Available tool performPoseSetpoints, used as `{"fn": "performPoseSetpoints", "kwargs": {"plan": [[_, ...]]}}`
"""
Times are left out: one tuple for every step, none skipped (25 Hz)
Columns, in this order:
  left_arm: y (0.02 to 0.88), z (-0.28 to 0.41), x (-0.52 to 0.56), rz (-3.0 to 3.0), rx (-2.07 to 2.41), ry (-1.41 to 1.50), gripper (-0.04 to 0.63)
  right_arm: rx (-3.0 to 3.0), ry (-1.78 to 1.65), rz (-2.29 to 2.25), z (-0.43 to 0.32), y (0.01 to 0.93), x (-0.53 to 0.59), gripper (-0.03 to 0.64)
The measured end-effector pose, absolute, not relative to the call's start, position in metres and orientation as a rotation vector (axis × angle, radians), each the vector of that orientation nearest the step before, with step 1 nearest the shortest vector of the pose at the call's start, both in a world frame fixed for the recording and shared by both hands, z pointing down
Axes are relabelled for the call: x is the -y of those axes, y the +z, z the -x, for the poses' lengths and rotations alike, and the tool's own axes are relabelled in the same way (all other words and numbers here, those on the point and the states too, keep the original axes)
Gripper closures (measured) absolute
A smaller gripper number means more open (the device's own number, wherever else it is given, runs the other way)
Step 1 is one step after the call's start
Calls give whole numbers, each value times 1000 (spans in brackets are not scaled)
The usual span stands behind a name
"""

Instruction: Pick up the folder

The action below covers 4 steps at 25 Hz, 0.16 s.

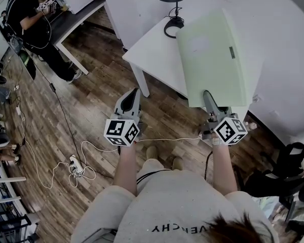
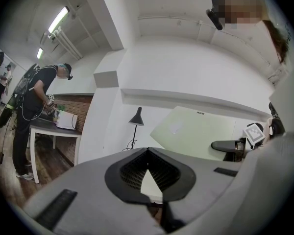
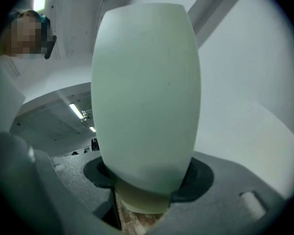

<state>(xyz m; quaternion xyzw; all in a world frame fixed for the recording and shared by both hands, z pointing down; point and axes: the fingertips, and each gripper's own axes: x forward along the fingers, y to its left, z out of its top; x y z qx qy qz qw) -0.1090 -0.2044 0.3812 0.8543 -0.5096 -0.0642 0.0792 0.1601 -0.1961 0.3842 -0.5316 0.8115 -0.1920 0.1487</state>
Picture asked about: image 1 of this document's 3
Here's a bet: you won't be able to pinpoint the person's beige trousers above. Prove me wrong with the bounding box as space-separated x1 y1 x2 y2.
136 157 173 186

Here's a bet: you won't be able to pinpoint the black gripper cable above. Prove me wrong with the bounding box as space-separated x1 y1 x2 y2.
204 150 214 181

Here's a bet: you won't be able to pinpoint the long black floor cable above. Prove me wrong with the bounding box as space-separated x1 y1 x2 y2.
31 57 117 180

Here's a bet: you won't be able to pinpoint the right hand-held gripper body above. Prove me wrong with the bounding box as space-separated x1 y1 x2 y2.
201 112 249 146

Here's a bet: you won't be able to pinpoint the large white table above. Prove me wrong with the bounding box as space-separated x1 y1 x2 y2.
247 21 304 146

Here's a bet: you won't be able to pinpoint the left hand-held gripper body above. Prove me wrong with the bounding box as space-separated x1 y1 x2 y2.
103 107 146 148

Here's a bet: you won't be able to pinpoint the person's beige shoe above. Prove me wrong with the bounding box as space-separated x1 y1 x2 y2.
145 145 159 162
172 156 184 171

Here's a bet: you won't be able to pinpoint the black and green chair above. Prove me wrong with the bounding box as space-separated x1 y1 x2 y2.
18 48 37 81

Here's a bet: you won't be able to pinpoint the person's grey t-shirt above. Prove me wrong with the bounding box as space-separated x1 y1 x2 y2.
70 169 280 243

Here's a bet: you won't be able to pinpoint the dark-topped white-legged table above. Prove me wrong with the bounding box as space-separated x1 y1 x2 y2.
48 0 107 76

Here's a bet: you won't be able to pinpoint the person's left forearm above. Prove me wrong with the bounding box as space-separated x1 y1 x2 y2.
112 142 139 197

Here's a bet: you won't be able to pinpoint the light green folder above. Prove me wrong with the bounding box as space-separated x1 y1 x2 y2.
175 8 255 108

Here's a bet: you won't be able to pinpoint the person's right forearm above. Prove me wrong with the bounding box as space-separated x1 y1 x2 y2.
211 143 238 196

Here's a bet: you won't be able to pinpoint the white power strip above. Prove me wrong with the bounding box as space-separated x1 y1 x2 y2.
69 154 85 175

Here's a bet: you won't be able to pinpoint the person's right hand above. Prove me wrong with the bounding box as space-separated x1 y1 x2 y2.
243 121 258 132

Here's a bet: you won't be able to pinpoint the white metal shelf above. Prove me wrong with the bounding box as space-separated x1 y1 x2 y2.
0 160 41 243

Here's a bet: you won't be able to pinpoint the person's beige left shoe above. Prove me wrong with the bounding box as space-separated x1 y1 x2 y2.
145 145 159 162

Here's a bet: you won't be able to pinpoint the long white cable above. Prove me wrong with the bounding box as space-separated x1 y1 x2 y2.
21 110 203 189

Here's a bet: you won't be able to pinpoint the person's beige right shoe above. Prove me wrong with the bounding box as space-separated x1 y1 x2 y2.
172 156 184 171

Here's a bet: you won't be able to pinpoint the small white table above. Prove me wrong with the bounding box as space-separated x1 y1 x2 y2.
122 16 264 111

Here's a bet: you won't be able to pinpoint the light blue cloth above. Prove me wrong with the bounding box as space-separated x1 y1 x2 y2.
253 195 281 219

